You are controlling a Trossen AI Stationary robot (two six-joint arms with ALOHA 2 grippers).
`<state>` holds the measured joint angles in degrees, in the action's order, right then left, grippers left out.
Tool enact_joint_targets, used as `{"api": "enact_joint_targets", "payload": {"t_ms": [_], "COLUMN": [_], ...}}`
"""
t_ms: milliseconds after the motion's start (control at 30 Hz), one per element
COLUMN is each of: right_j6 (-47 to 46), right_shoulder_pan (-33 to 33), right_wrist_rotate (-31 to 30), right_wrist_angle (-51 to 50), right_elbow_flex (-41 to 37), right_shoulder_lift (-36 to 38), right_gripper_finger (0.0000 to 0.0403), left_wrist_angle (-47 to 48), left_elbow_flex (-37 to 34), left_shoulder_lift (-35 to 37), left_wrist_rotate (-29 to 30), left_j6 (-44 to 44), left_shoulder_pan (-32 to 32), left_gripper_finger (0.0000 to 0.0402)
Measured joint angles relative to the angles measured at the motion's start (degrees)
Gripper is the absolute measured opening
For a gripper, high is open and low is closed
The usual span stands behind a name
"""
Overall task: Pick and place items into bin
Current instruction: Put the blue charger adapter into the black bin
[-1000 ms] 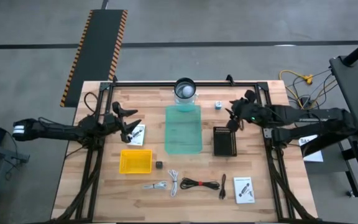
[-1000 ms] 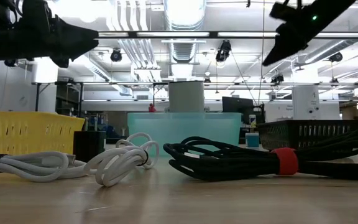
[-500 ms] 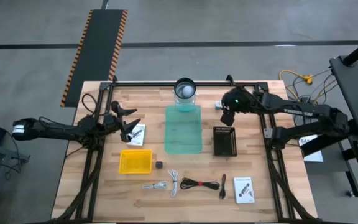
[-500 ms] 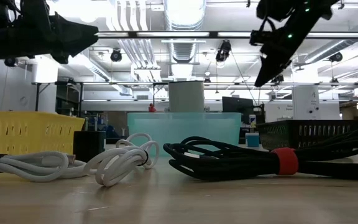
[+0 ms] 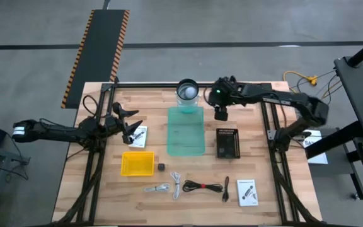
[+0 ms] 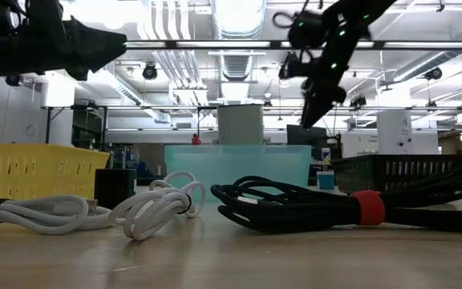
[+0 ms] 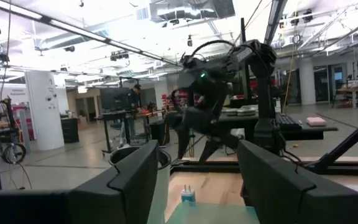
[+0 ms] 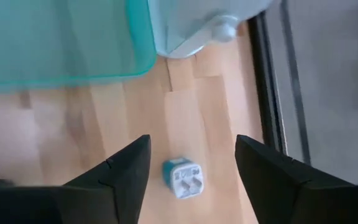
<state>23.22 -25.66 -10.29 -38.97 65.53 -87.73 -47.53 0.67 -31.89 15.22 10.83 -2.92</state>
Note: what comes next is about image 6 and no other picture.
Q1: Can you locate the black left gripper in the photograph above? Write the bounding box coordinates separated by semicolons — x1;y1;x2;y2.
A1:
14;0;128;82

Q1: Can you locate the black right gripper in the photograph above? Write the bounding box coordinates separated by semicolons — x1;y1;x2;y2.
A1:
300;51;351;130

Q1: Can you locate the black cable bundle red strap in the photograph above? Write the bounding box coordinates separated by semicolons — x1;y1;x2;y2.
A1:
209;161;462;235

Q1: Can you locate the yellow slotted plastic basket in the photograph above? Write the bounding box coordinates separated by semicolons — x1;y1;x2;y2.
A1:
0;143;111;201

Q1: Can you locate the black charger cube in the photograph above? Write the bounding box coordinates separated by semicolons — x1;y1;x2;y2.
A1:
94;168;138;210

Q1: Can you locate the white cable bundle black tie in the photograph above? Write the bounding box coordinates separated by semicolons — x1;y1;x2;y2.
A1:
107;170;207;242
0;193;114;236

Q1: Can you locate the teal translucent plastic bin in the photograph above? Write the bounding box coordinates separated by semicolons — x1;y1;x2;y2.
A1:
163;144;314;203

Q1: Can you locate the black background monitor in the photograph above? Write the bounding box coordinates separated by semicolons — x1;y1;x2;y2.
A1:
286;124;329;148

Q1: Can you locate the black ceiling spotlight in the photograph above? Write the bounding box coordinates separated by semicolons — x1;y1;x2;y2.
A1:
424;66;444;82
142;63;159;81

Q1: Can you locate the small blue white box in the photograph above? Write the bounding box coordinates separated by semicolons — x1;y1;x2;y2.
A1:
316;170;336;191

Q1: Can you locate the white cylindrical lamp black rim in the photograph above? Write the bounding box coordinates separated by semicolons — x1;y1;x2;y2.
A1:
217;104;265;146

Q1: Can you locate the white pillar with sign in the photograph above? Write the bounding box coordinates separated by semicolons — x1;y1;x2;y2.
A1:
376;109;415;156

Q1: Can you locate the black slotted plastic basket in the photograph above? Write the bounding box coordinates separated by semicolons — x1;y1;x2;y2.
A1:
330;153;462;195

